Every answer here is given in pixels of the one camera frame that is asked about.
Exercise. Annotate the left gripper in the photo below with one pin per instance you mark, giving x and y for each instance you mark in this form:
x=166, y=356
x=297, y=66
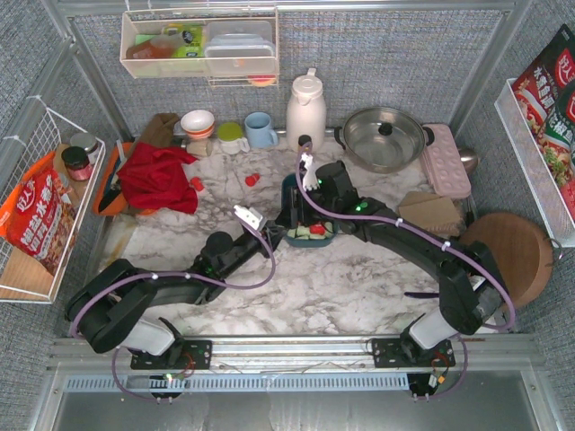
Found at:
x=271, y=234

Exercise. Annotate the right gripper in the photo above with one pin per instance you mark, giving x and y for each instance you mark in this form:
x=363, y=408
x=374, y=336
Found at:
x=296, y=206

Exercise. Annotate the green coffee capsule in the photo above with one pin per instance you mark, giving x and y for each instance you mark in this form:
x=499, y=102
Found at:
x=302, y=231

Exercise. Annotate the teal storage basket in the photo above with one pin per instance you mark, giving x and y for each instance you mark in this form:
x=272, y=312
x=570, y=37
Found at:
x=310, y=242

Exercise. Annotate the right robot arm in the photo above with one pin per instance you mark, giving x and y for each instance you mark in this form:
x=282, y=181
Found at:
x=470, y=286

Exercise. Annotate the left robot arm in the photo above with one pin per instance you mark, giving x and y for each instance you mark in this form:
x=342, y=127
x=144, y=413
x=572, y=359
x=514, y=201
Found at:
x=109, y=311

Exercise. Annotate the orange juice bottle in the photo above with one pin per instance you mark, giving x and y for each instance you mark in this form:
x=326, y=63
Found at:
x=305, y=144

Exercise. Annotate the steel pot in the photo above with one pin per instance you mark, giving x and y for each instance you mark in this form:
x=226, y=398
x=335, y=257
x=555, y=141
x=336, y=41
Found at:
x=383, y=140

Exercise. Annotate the white thermos jug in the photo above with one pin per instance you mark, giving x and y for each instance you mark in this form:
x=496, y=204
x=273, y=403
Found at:
x=306, y=111

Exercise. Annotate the blue mug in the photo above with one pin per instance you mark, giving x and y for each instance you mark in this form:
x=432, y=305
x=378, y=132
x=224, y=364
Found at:
x=259, y=131

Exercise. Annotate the brown cardboard sheet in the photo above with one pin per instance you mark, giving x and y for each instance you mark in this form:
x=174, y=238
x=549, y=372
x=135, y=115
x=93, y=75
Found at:
x=431, y=212

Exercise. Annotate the green lidded cup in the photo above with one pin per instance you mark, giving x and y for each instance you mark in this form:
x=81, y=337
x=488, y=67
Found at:
x=231, y=139

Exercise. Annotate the pink egg tray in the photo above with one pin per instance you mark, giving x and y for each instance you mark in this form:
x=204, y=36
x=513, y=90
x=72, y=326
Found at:
x=442, y=165

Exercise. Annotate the white orange bowl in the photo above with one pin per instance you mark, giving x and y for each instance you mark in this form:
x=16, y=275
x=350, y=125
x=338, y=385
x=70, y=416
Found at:
x=198, y=124

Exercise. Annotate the red cloth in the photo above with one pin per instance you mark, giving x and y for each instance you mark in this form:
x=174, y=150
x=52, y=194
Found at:
x=153, y=178

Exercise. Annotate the olive brown cloth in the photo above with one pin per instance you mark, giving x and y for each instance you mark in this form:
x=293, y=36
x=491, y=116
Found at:
x=159, y=130

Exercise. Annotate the orange tray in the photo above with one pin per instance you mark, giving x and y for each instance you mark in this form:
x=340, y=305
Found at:
x=110, y=180

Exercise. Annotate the black knife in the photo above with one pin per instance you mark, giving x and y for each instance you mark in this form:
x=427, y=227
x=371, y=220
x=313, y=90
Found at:
x=108, y=197

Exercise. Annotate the clear plastic food box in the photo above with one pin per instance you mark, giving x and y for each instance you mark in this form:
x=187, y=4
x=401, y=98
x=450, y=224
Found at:
x=240, y=48

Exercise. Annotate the white mesh rack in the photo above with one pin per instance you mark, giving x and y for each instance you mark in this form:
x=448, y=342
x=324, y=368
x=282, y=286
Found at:
x=548, y=199

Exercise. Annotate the round wooden board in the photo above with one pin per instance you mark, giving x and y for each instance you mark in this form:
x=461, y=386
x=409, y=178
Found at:
x=522, y=252

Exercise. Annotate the green drink bottle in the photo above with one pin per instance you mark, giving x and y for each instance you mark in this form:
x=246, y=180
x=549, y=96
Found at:
x=188, y=39

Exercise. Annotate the metal lid jar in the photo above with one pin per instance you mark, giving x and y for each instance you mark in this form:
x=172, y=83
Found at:
x=88, y=142

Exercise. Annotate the dark lid jar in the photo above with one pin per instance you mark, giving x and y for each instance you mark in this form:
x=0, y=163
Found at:
x=77, y=163

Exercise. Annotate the red seasoning packet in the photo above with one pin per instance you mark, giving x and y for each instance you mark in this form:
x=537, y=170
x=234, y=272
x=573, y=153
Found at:
x=545, y=95

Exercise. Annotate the red snack bag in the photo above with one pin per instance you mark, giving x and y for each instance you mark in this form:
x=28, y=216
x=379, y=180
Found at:
x=35, y=218

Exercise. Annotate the clear wall shelf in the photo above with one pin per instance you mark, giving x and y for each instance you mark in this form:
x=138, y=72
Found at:
x=145, y=51

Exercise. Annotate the white wire basket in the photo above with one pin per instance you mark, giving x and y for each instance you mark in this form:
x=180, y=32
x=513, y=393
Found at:
x=23, y=279

